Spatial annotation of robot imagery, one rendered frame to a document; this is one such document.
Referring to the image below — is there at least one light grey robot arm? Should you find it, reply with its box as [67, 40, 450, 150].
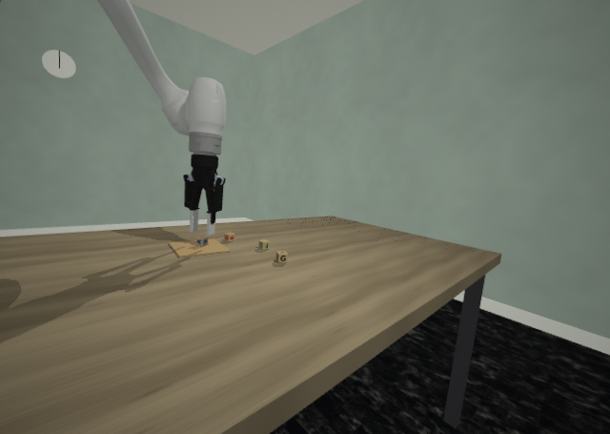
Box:
[97, 0, 226, 156]

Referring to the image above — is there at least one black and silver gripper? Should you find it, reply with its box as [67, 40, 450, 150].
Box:
[184, 155, 226, 236]

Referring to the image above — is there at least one tan flat mat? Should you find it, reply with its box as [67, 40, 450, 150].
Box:
[169, 239, 231, 258]

